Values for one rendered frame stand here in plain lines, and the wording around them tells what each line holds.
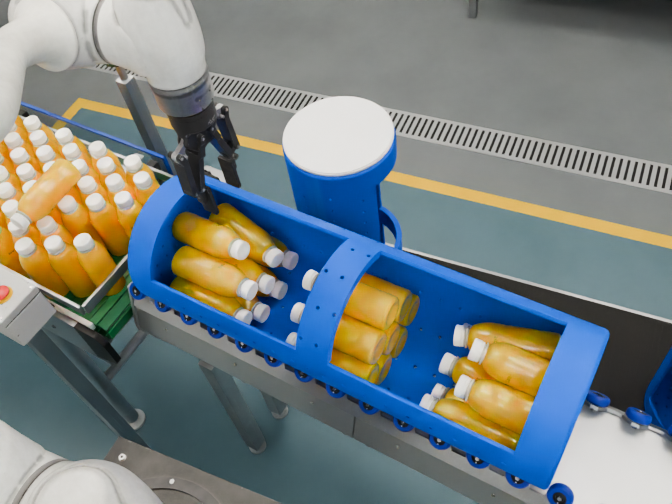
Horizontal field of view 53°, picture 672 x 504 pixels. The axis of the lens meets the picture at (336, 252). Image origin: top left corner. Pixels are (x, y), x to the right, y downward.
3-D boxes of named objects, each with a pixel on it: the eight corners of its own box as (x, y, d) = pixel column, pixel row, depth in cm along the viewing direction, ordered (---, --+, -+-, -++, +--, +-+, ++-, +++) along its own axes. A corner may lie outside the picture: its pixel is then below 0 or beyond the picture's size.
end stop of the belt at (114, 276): (89, 314, 152) (83, 307, 150) (86, 312, 152) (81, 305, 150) (194, 193, 171) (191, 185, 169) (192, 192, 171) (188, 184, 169)
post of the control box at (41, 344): (157, 473, 227) (9, 321, 147) (148, 468, 228) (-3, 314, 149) (165, 463, 229) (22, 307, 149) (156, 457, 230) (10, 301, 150)
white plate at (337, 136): (307, 190, 155) (308, 193, 156) (414, 147, 160) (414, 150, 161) (266, 119, 172) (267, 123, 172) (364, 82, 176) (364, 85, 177)
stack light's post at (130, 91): (226, 306, 264) (125, 84, 177) (218, 302, 266) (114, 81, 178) (232, 298, 266) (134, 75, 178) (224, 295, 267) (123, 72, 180)
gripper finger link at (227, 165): (217, 157, 119) (219, 154, 119) (226, 183, 124) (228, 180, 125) (230, 162, 118) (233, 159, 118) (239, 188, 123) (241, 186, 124)
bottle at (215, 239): (192, 239, 147) (246, 262, 138) (168, 242, 141) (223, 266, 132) (196, 209, 145) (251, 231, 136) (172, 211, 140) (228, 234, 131)
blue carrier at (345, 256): (536, 517, 114) (568, 443, 93) (149, 320, 148) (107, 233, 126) (587, 386, 130) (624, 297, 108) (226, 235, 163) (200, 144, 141)
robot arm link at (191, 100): (219, 60, 99) (228, 91, 104) (171, 45, 103) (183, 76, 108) (181, 98, 95) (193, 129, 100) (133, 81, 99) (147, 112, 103)
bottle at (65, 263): (71, 301, 161) (39, 260, 148) (73, 279, 165) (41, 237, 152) (98, 295, 161) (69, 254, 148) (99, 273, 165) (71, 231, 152)
